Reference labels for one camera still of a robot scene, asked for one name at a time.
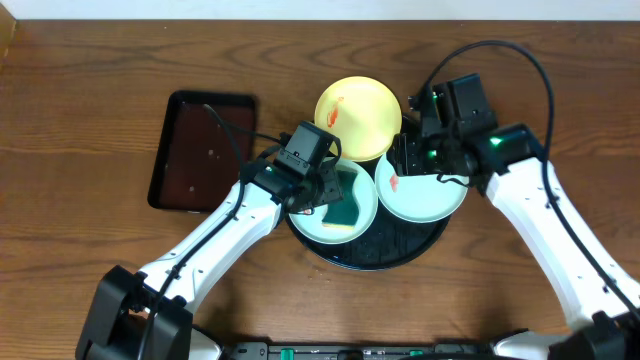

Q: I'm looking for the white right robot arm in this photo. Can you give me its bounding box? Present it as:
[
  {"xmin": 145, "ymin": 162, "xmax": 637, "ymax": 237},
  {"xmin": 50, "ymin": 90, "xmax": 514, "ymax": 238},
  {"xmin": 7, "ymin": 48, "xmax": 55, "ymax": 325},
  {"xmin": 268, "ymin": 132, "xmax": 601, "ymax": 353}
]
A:
[{"xmin": 387, "ymin": 125, "xmax": 639, "ymax": 359}]

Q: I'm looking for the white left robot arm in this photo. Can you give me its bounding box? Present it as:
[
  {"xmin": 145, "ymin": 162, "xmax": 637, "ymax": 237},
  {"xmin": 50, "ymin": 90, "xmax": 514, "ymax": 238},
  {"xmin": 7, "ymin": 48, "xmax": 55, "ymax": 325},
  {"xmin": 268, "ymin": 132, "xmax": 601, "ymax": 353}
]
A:
[{"xmin": 75, "ymin": 157, "xmax": 345, "ymax": 359}]

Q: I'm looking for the black rectangular tray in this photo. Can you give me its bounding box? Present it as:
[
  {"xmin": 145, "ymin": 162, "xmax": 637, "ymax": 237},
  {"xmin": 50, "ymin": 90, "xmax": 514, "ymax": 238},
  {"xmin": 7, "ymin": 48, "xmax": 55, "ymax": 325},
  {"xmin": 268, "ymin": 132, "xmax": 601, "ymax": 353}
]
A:
[{"xmin": 147, "ymin": 90, "xmax": 257, "ymax": 212}]

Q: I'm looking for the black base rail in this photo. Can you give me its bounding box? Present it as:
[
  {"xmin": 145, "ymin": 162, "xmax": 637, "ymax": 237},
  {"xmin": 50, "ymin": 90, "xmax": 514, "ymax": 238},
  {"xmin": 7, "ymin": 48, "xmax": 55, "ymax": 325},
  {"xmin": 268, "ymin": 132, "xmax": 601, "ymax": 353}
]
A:
[{"xmin": 221, "ymin": 337, "xmax": 497, "ymax": 360}]

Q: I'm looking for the light green plate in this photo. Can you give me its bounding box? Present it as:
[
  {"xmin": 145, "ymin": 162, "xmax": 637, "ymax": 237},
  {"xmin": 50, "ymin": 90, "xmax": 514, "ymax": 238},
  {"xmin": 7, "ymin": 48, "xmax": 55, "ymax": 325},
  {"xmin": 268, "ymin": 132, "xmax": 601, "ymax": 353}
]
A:
[
  {"xmin": 289, "ymin": 159, "xmax": 378, "ymax": 245},
  {"xmin": 374, "ymin": 157, "xmax": 469, "ymax": 223}
]

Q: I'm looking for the green yellow sponge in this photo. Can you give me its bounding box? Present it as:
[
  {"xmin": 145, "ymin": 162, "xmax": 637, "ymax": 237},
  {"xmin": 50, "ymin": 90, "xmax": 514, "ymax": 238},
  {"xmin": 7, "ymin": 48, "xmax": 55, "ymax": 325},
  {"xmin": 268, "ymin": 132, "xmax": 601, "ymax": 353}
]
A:
[{"xmin": 321, "ymin": 170, "xmax": 360, "ymax": 229}]

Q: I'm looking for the yellow plate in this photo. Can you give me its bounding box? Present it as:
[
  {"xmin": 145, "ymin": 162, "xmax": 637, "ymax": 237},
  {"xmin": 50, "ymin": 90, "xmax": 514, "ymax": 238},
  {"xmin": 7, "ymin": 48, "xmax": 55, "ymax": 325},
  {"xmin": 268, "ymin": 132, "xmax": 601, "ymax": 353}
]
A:
[{"xmin": 314, "ymin": 76, "xmax": 402, "ymax": 162}]

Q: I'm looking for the black round tray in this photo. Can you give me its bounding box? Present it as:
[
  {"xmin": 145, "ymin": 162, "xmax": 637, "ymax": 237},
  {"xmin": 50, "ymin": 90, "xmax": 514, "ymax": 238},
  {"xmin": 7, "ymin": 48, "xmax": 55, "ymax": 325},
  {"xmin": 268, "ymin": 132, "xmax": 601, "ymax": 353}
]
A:
[{"xmin": 287, "ymin": 157, "xmax": 453, "ymax": 271}]

